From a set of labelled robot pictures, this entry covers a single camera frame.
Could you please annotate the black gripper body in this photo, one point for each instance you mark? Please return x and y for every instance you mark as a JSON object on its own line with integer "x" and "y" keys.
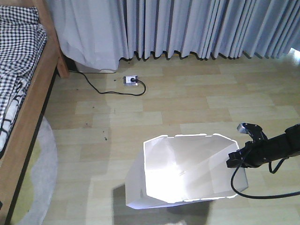
{"x": 246, "y": 156}

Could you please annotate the white plastic trash bin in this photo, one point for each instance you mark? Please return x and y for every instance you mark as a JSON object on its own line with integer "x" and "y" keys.
{"x": 173, "y": 171}

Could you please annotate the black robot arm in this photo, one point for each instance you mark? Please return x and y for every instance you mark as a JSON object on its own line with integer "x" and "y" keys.
{"x": 263, "y": 150}

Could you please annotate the floor power outlet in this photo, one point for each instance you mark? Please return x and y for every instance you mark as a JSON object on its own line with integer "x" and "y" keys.
{"x": 130, "y": 80}

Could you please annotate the light grey curtain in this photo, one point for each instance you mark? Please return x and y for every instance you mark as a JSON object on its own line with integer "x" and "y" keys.
{"x": 97, "y": 34}

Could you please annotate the round grey rug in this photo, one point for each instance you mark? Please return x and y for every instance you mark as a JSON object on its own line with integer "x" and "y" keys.
{"x": 39, "y": 181}

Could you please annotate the black white checkered bedding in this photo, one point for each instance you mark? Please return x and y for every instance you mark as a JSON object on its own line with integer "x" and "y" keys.
{"x": 22, "y": 40}

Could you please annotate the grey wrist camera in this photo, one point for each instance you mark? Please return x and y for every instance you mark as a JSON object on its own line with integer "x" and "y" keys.
{"x": 245, "y": 128}

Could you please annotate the wooden bed frame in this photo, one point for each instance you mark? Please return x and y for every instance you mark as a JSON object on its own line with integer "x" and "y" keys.
{"x": 14, "y": 162}

